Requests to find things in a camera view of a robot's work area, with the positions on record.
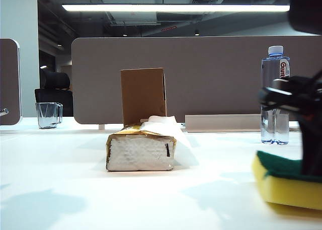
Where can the clear plastic water bottle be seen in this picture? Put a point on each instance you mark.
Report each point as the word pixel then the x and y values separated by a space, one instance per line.
pixel 270 69

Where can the silver partition bolt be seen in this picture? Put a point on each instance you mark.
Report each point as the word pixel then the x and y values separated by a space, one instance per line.
pixel 3 111

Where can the black ceiling spotlight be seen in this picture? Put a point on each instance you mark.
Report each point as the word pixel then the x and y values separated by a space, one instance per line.
pixel 197 33

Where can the red ceiling sign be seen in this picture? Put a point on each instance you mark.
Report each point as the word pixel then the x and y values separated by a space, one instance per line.
pixel 168 28

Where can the clear plastic measuring cup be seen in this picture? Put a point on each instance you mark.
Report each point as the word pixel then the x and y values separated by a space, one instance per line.
pixel 47 116

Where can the gold tissue pack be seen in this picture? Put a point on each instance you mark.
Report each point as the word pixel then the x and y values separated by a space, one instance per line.
pixel 138 154

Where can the yellow sponge with green scourer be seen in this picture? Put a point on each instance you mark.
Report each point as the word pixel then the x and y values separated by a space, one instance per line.
pixel 281 187

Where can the brown cardboard box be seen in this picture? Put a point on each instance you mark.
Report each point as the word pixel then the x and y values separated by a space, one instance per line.
pixel 143 94

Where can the long ceiling light strip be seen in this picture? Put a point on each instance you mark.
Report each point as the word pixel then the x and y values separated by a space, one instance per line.
pixel 176 8

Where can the black office chair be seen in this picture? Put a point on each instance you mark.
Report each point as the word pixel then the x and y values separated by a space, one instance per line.
pixel 55 81

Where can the wide brown desk partition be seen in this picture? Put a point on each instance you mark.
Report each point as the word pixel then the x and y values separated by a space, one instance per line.
pixel 201 76

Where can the narrow brown desk partition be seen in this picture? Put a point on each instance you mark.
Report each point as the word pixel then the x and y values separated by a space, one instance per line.
pixel 8 84

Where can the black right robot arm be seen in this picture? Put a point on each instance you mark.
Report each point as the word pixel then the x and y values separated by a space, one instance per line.
pixel 307 11

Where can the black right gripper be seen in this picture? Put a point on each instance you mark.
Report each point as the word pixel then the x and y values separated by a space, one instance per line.
pixel 296 94

